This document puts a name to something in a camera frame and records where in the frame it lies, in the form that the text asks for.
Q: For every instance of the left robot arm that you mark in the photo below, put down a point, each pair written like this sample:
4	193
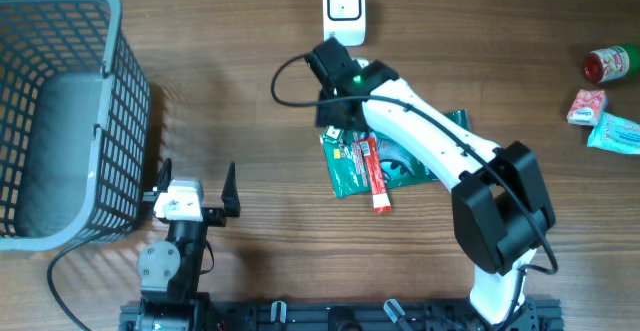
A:
170	269

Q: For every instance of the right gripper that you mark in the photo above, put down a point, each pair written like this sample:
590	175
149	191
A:
324	114

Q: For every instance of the red white small packet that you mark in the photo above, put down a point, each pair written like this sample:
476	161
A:
587	108

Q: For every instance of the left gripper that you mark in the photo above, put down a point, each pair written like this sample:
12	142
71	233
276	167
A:
216	217

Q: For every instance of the light green wipes packet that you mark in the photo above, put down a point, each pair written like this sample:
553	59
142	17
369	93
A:
615	134

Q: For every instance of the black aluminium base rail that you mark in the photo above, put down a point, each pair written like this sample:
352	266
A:
450	314

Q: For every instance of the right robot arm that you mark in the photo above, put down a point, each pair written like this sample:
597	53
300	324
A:
501	206

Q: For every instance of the green lid plastic jar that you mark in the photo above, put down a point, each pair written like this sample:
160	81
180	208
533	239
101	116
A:
611	63

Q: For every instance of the red toothpaste tube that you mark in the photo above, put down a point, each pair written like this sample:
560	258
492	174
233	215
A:
380	200

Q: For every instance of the green 3M gloves package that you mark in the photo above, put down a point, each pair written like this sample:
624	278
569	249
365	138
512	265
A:
347	169

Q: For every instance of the grey plastic shopping basket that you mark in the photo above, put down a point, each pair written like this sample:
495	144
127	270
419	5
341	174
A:
75	113

